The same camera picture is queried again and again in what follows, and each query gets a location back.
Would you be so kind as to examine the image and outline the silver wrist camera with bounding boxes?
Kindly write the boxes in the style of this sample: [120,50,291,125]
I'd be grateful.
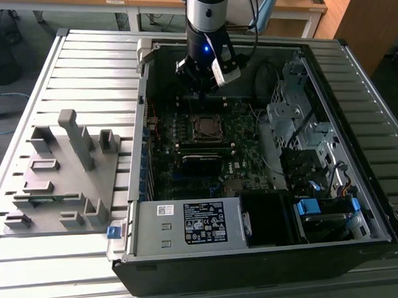
[210,44,242,88]

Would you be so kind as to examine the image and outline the grey power supply unit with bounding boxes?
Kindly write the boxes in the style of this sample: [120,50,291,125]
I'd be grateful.
[130,196,248,257]

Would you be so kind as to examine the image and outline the black PC case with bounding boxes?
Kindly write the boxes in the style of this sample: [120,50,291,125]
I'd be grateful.
[99,29,398,298]

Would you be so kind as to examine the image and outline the metal drive cage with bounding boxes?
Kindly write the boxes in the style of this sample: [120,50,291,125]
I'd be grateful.
[264,57,345,190]

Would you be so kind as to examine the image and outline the black graphics card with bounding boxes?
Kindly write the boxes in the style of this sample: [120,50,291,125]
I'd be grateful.
[181,153,224,180]

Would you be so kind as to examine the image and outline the green RAM stick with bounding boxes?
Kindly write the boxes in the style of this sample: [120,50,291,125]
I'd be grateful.
[27,193,81,206]

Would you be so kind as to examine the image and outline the green motherboard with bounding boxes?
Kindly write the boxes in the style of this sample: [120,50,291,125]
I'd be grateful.
[144,95,282,203]

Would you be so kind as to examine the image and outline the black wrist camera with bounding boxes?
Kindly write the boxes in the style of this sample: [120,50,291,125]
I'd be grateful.
[174,57,198,81]

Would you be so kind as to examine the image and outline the red black twisted wire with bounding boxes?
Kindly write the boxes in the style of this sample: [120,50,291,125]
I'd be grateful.
[147,97,162,142]

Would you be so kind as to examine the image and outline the hard disk in blue carrier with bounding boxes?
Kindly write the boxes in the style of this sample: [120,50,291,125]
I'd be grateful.
[293,195,365,244]

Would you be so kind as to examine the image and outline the CPU socket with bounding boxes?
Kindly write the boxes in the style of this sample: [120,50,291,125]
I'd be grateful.
[190,112,229,144]

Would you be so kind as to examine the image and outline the pale blue teach pendant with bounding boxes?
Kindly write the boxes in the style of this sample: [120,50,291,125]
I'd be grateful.
[249,0,282,35]

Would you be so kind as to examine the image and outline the blue floor cable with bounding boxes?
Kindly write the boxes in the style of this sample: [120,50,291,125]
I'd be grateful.
[0,91,33,136]

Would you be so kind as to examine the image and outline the wooden cabinet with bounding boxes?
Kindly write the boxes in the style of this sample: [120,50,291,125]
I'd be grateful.
[313,0,398,80]

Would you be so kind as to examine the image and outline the thick black cable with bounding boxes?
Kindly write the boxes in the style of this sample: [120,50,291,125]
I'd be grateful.
[252,59,282,106]

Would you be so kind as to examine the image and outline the grey parts rack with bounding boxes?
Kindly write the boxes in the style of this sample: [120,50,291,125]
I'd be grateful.
[0,107,125,236]

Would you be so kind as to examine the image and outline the grey case latch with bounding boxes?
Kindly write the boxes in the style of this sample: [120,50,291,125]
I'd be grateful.
[135,38,155,75]

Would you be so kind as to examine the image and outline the coloured power wires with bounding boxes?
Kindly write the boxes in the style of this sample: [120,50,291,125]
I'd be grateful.
[339,179,356,199]

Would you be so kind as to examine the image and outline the chipset heatsink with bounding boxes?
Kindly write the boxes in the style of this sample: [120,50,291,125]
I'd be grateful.
[224,178,244,197]

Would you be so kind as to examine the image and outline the silver-topped CPU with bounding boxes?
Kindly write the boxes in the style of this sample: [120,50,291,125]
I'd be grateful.
[197,117,223,137]

